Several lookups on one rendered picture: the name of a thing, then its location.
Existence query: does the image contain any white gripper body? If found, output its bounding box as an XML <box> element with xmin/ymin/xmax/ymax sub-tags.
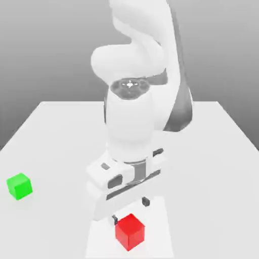
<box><xmin>93</xmin><ymin>169</ymin><xmax>167</xmax><ymax>222</ymax></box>

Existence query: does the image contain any small red cube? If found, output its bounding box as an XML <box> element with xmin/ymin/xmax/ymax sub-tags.
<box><xmin>114</xmin><ymin>213</ymin><xmax>146</xmax><ymax>252</ymax></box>

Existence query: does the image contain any small green cube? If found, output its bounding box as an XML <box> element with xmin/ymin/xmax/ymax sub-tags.
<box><xmin>6</xmin><ymin>172</ymin><xmax>33</xmax><ymax>201</ymax></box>

